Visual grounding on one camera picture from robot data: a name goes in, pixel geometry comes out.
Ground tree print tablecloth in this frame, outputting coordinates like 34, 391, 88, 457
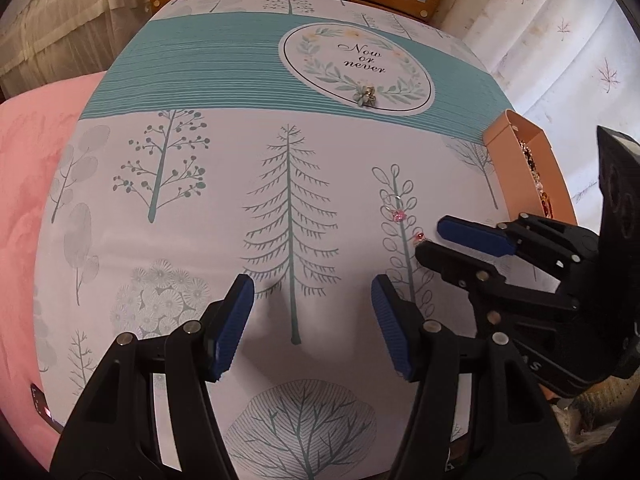
32, 0, 581, 480

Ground pink blanket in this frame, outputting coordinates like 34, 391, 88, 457
0, 71, 108, 466

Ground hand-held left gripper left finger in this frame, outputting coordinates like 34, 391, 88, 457
50, 274, 256, 480

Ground pink bead ring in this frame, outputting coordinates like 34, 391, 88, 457
382, 195, 409, 224

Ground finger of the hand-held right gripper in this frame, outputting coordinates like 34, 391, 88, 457
416, 241, 576, 326
436, 214, 598, 281

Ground white leaf print curtain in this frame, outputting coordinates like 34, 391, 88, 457
430, 0, 640, 221

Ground white lace furniture cover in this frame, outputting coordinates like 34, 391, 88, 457
0, 0, 151, 101

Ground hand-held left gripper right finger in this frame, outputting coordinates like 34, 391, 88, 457
371, 274, 573, 480

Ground orange cardboard box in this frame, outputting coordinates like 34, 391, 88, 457
482, 109, 578, 223

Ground dark flat device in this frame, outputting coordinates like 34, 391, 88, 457
29, 382, 65, 433

